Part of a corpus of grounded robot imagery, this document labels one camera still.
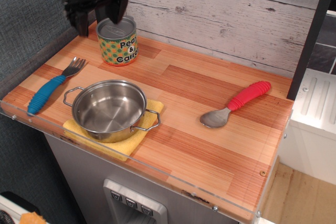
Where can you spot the peas and carrots can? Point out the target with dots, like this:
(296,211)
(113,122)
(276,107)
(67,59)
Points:
(118,42)

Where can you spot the stainless steel pot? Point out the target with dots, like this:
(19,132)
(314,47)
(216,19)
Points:
(111,110)

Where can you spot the clear acrylic edge guard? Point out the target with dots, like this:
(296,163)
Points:
(203,196)

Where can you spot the grey toy fridge cabinet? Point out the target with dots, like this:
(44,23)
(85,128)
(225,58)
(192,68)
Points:
(86,172)

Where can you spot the silver dispenser panel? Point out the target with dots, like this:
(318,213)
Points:
(129,206)

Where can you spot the orange and black object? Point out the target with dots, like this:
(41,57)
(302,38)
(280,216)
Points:
(15,209)

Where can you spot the white toy sink unit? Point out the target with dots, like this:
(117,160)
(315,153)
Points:
(308,143)

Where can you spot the dark left post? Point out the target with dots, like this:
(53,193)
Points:
(101,13)

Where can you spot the dark post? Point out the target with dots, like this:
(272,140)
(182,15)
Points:
(311,39)
(101,13)

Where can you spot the blue handled fork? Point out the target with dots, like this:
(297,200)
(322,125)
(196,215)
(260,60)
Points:
(40,98)

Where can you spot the red handled spoon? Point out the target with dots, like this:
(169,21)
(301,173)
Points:
(218,118)

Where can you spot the dark right post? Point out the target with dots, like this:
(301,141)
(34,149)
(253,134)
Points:
(311,39)

